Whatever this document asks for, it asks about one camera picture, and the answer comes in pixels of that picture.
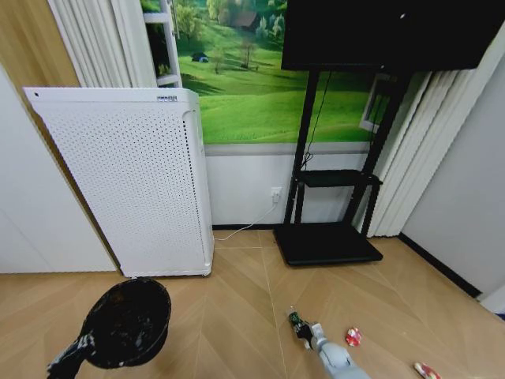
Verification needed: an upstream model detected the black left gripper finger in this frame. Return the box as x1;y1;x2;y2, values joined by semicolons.
73;330;96;351

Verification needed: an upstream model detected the small green bottle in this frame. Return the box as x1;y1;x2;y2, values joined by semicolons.
286;305;304;328

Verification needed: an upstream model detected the black trash bin with bag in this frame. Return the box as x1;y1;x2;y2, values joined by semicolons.
80;276;173;370

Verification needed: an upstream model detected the black television stand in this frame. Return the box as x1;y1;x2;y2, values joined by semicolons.
272;69;413;267

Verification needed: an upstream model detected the flat red white wrapper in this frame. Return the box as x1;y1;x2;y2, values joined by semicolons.
413;360;443;379

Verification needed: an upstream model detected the white perforated air purifier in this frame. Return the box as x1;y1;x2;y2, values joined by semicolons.
22;86;215;279

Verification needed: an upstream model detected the white pleated curtain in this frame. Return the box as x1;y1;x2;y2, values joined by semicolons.
47;0;158;88
369;37;499;238

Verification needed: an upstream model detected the black television screen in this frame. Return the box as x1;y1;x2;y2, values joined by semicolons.
280;0;497;72

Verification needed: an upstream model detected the white power cable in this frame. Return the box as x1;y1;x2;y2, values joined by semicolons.
213;200;279;242

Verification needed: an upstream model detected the black hanging cable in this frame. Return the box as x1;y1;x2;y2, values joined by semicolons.
301;70;332;171

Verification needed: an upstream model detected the white window frame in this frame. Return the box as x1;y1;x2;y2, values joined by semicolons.
357;73;398;131
142;0;183;88

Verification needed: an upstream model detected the green landscape wall poster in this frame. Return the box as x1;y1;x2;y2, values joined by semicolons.
138;0;395;144

